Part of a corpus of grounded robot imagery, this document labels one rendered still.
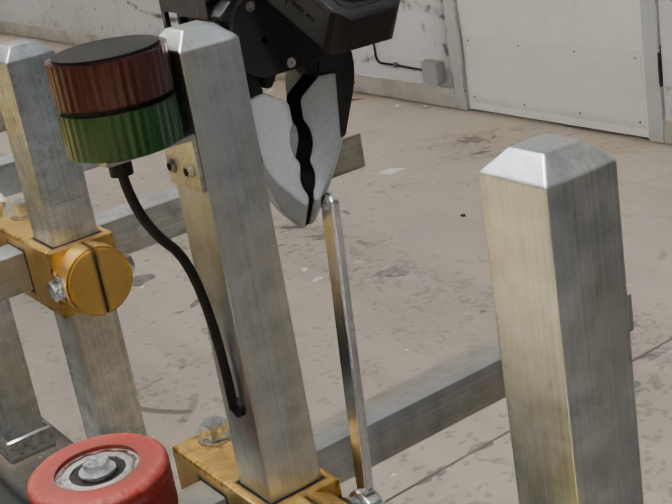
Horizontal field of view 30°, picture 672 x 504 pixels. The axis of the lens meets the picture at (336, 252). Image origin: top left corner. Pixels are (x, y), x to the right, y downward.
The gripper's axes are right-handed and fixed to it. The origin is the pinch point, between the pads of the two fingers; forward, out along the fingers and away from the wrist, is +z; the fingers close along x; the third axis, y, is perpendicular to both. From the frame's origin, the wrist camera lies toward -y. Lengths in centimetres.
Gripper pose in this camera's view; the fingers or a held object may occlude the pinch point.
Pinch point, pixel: (308, 207)
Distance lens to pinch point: 75.6
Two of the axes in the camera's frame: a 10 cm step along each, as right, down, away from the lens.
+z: 1.6, 9.2, 3.6
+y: -5.7, -2.1, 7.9
